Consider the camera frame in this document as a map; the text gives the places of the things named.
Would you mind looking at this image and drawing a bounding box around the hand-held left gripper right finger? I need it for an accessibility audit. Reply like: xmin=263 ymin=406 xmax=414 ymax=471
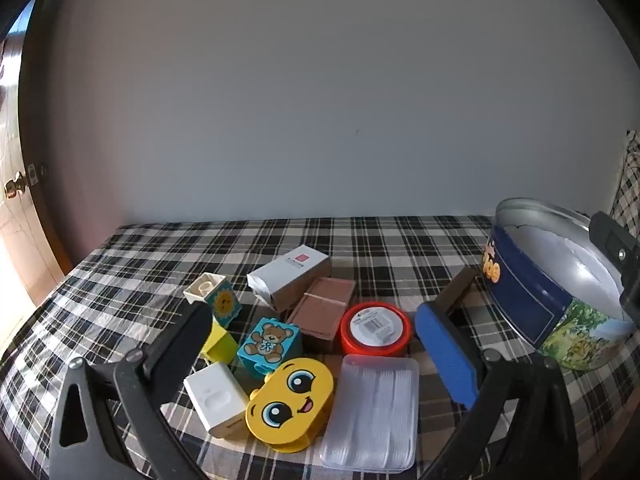
xmin=414 ymin=301 xmax=581 ymax=480

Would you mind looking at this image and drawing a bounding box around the blue round cookie tin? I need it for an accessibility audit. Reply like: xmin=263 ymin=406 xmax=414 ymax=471
xmin=481 ymin=197 xmax=638 ymax=371

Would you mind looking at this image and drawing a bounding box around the white cardboard box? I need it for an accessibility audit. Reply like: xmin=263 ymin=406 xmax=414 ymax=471
xmin=246 ymin=245 xmax=332 ymax=313

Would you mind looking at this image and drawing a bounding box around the black white checked bedsheet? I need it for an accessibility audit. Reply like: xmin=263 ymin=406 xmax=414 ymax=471
xmin=0 ymin=215 xmax=640 ymax=480

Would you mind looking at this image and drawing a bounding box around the brown rectangular box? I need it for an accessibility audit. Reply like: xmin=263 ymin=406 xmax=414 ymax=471
xmin=286 ymin=276 xmax=357 ymax=353

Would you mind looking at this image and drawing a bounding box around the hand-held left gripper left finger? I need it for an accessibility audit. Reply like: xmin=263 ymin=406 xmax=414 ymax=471
xmin=47 ymin=302 xmax=213 ymax=480

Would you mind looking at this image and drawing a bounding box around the red round container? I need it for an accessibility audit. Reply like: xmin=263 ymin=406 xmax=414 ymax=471
xmin=340 ymin=301 xmax=415 ymax=358

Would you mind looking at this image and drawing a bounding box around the white sun print toy block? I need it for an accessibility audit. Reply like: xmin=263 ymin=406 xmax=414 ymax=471
xmin=183 ymin=272 xmax=242 ymax=330

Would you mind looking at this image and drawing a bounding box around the clear plastic lid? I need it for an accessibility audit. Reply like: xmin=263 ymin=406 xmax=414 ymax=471
xmin=319 ymin=354 xmax=420 ymax=472

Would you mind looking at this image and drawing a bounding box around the checked pillow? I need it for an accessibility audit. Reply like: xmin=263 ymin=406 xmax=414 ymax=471
xmin=611 ymin=130 xmax=640 ymax=238

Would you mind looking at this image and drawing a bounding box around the small dark brown box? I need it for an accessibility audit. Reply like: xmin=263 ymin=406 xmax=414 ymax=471
xmin=436 ymin=265 xmax=482 ymax=313

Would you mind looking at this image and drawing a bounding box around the yellow smiley face block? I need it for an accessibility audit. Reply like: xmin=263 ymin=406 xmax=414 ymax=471
xmin=245 ymin=357 xmax=334 ymax=453

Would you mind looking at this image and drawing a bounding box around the yellow toy block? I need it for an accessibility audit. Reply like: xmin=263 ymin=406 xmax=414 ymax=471
xmin=200 ymin=320 xmax=238 ymax=365

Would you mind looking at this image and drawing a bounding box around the teal bear toy block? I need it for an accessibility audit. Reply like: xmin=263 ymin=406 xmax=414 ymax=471
xmin=236 ymin=316 xmax=302 ymax=380

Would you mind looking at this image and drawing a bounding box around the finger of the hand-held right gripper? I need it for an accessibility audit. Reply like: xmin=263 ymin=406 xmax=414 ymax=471
xmin=589 ymin=212 xmax=640 ymax=323

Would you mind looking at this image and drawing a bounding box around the small white box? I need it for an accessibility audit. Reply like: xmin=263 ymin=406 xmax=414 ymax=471
xmin=183 ymin=361 xmax=250 ymax=438

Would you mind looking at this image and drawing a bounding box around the brass door knob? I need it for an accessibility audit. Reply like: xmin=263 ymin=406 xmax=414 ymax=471
xmin=4 ymin=171 xmax=28 ymax=200

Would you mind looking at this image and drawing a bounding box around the wooden door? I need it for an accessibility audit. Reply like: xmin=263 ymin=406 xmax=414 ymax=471
xmin=0 ymin=10 xmax=66 ymax=306

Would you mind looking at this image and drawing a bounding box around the dark wooden door frame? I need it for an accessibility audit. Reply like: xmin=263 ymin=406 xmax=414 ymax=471
xmin=17 ymin=0 xmax=73 ymax=276

